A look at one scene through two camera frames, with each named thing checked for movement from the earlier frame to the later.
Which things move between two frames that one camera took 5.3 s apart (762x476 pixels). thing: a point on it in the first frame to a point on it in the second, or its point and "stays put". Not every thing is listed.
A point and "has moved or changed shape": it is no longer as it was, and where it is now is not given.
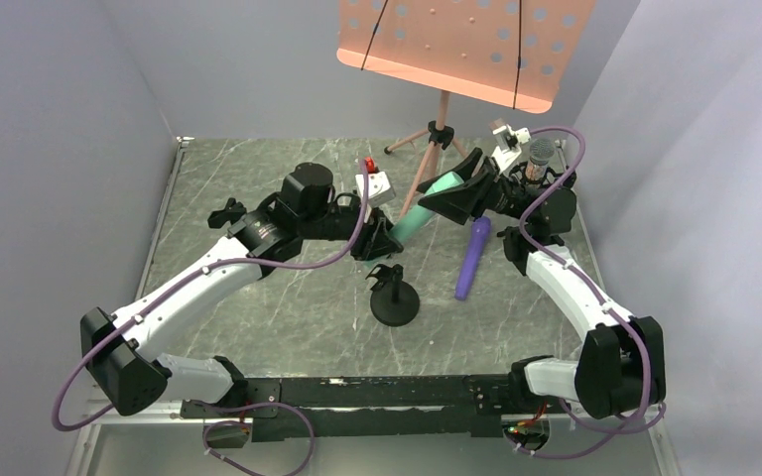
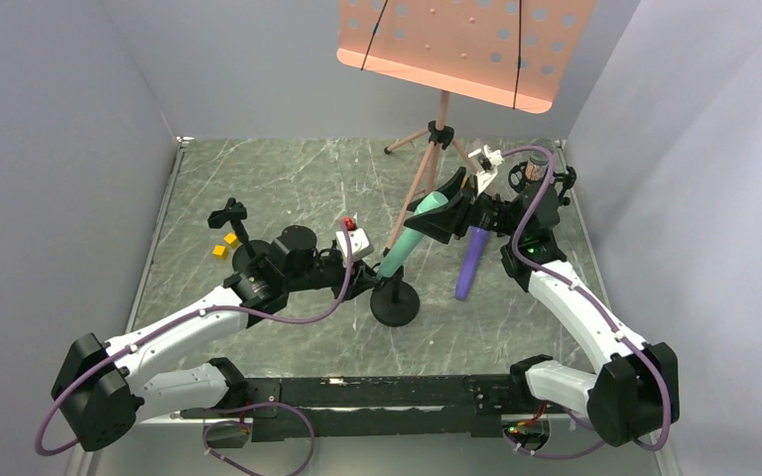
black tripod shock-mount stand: x=551 y=178 stays put
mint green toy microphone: x=416 y=217 has moved or changed shape
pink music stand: x=511 y=53 stays put
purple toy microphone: x=480 y=232 stays put
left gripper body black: x=370 y=233 to x=361 y=281
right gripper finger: x=461 y=202 to x=444 y=223
